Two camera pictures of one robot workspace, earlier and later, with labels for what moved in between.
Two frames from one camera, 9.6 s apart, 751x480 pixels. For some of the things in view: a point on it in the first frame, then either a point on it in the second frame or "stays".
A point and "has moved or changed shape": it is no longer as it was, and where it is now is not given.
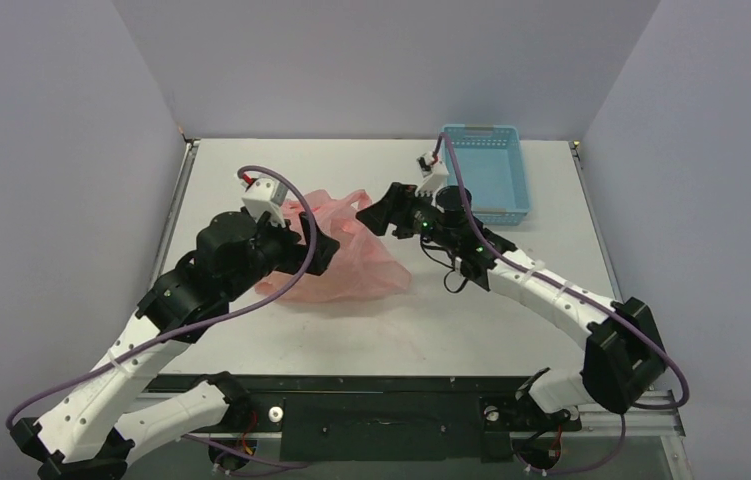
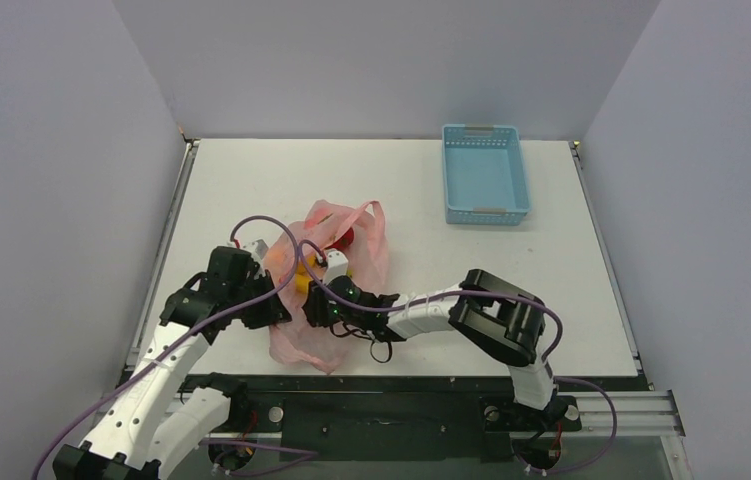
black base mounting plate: (392, 418) stays
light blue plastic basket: (492, 166) stays
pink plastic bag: (362, 269) has moved or changed shape
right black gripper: (398, 211) → (316, 307)
